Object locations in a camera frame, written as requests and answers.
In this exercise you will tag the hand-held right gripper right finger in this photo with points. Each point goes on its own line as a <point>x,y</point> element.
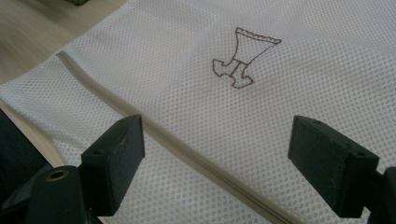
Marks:
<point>330,168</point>

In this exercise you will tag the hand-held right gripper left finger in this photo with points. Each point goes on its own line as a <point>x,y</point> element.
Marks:
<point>112,161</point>

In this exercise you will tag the white mesh laundry bag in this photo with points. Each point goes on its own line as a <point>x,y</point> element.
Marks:
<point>218,130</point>

